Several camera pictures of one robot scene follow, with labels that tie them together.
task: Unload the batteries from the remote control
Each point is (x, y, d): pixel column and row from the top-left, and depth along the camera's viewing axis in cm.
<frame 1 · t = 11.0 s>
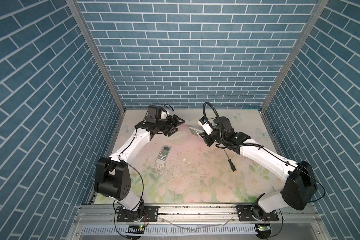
left hand: (182, 124, 82), fingers open
right hand: (200, 131, 82), fingers closed
white remote control near: (163, 155, 95), point 2 cm above the table
black yellow screwdriver: (231, 165, 91), point 2 cm above the table

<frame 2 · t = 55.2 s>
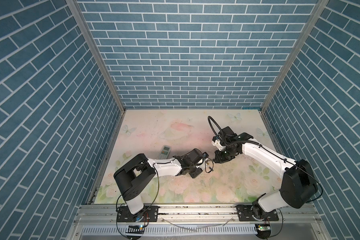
left hand: (197, 168, 89), fingers open
right hand: (215, 159, 83), fingers closed
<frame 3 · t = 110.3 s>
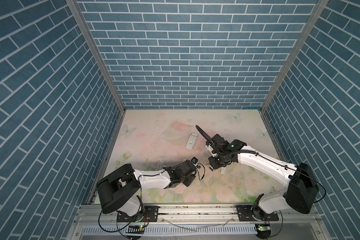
left hand: (191, 176, 87), fingers open
right hand: (210, 162, 82), fingers closed
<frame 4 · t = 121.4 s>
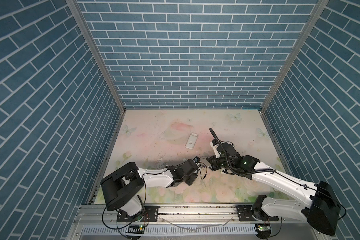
left hand: (193, 175, 87), fingers open
right hand: (207, 158, 80), fingers closed
